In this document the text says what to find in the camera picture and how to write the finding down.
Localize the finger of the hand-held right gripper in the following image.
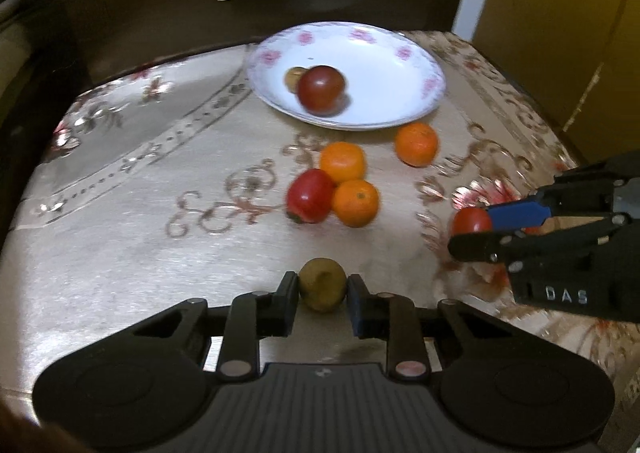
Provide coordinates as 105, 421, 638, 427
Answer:
447, 214, 632, 264
487, 150, 640, 229

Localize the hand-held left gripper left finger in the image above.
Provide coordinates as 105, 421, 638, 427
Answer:
131, 271, 301, 379

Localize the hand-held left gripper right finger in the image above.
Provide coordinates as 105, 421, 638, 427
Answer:
347, 274, 523, 380

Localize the small green-brown fruit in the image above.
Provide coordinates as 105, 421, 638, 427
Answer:
285, 67, 308, 93
299, 258, 347, 312

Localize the orange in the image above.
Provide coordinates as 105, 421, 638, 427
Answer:
332, 180, 380, 228
320, 142, 367, 184
395, 122, 439, 168

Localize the white floral plate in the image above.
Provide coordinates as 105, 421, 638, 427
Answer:
245, 22, 447, 131

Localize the beige floral tablecloth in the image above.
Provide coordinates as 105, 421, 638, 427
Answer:
0, 30, 640, 434

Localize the yellow wooden wardrobe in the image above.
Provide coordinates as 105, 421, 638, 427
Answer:
472, 0, 640, 164

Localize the dark red tomato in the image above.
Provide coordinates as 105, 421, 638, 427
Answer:
297, 66, 347, 115

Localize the dark wooden cabinet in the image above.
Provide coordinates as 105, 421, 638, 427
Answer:
10, 0, 476, 94

